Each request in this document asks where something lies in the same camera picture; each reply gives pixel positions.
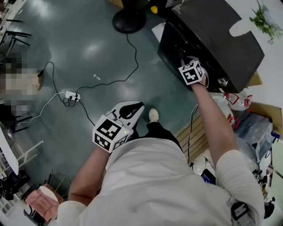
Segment pink cushion stool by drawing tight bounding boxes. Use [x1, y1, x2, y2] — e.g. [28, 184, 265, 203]
[25, 185, 65, 220]

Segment person's white right shoe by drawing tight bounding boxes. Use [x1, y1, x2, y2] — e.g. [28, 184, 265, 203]
[148, 108, 160, 123]

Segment white power cable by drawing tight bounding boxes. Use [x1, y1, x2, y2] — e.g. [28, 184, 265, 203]
[16, 92, 67, 126]

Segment thin black charger cable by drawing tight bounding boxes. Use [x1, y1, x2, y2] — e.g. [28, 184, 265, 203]
[37, 61, 67, 99]

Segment person's black trousers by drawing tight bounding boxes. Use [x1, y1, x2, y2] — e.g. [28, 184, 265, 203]
[132, 122, 183, 153]

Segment blue plastic clothes bag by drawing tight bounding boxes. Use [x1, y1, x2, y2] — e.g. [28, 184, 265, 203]
[234, 110, 275, 164]

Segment blue screen device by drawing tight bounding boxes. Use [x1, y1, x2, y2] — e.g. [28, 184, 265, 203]
[200, 169, 216, 185]

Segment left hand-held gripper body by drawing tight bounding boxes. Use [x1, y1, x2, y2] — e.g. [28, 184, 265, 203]
[92, 100, 145, 153]

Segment black washing machine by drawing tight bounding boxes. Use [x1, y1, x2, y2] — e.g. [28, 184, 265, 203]
[157, 0, 265, 94]

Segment white power strip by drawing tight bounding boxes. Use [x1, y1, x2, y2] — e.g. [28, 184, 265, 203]
[65, 90, 81, 102]

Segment long black fan cable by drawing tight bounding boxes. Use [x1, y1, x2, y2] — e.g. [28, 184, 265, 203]
[76, 33, 139, 94]

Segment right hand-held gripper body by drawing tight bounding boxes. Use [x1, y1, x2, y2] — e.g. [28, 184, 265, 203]
[178, 55, 204, 86]

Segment grey shoulder strap buckle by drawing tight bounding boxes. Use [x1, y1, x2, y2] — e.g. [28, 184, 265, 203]
[229, 200, 249, 221]

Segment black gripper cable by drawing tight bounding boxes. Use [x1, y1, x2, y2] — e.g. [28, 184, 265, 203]
[78, 100, 96, 126]

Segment person's left forearm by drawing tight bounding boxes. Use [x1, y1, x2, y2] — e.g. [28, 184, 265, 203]
[68, 147, 111, 203]

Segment wooden slat platform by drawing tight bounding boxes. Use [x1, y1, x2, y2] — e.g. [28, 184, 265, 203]
[174, 114, 210, 163]

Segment green plant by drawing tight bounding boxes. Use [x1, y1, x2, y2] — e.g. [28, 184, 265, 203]
[249, 0, 283, 45]

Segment black chair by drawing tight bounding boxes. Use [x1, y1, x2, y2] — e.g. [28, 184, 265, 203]
[0, 105, 34, 133]

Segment person's white shirt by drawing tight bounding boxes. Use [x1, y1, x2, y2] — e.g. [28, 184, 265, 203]
[50, 138, 265, 226]

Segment person's right forearm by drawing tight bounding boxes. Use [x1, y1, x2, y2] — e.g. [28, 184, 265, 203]
[190, 83, 241, 170]

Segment black floor fan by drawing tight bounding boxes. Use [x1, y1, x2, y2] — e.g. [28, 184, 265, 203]
[112, 0, 147, 34]

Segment white table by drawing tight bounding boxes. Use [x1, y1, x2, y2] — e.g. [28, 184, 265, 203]
[0, 127, 45, 175]

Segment flat brown cardboard sheet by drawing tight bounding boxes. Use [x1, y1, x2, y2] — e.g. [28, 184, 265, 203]
[247, 70, 283, 142]

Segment white paper sheet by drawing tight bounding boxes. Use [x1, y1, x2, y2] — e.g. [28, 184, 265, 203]
[151, 22, 166, 42]

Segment white bag with red label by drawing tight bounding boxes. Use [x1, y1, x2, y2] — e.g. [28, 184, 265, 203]
[213, 96, 241, 131]

